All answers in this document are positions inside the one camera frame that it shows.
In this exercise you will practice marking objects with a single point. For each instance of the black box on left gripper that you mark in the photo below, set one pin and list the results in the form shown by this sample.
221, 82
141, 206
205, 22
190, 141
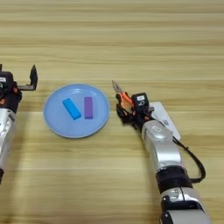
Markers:
1, 80

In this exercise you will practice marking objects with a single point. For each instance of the orange black needle-nose pliers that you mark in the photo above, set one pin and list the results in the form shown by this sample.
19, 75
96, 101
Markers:
124, 96

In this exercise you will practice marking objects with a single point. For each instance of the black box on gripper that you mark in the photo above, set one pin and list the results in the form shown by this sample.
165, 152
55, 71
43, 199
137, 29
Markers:
1, 80
140, 102

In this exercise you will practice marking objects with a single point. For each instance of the light blue round plate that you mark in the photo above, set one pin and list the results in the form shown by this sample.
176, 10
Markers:
58, 122

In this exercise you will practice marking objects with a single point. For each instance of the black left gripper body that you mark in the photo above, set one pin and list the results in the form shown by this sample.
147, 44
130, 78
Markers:
9, 100

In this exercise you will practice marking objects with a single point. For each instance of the purple rectangular block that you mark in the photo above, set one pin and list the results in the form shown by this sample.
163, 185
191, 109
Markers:
88, 107

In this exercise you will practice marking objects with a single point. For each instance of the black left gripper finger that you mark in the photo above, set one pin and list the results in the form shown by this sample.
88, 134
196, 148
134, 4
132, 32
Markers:
1, 68
33, 76

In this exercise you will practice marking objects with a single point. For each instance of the blue rectangular block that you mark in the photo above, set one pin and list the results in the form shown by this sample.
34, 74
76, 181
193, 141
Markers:
71, 108

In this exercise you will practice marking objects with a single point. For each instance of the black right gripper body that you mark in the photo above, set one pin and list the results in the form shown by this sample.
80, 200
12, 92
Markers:
138, 116

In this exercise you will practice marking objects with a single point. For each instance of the white rectangular device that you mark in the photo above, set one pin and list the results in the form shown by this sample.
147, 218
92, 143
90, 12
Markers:
166, 119

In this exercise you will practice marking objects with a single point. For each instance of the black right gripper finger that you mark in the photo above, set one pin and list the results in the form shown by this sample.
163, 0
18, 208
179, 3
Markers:
122, 115

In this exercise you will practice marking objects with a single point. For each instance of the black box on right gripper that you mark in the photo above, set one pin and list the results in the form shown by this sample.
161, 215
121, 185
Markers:
140, 102

